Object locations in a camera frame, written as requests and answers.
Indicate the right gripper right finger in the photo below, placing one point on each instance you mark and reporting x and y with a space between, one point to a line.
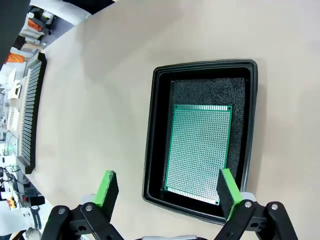
228 192

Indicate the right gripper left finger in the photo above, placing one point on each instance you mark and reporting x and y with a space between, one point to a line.
108 190

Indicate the green perforated PCB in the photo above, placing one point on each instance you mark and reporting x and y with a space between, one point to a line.
200 150

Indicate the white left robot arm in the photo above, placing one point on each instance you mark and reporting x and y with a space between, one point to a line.
15 215

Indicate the black slotted PCB rack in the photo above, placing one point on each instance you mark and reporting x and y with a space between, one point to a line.
31 112

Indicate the black plastic tray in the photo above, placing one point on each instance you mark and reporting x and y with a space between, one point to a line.
150 150

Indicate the black foam pad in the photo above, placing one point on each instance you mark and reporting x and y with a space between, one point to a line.
212 92

